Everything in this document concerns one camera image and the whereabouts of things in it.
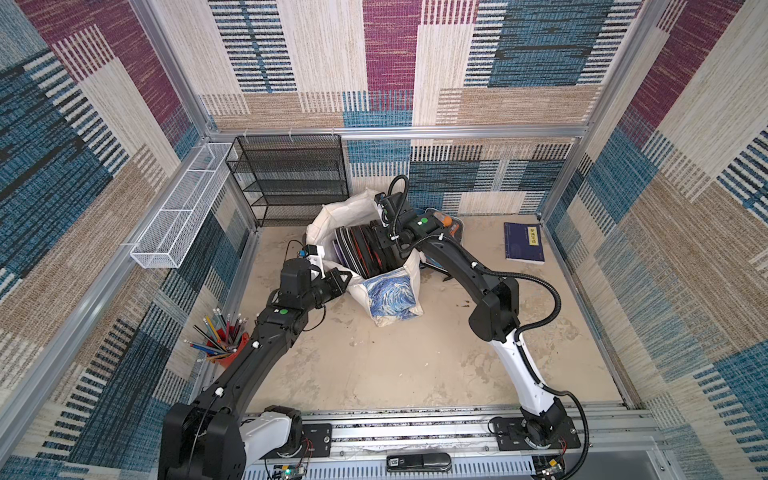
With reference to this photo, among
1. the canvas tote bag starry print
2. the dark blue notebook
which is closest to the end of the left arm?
the canvas tote bag starry print

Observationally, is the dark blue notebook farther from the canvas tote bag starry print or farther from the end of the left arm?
the end of the left arm

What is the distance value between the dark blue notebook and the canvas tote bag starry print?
0.42m

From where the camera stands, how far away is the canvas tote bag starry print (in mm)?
764

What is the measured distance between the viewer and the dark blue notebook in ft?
3.61
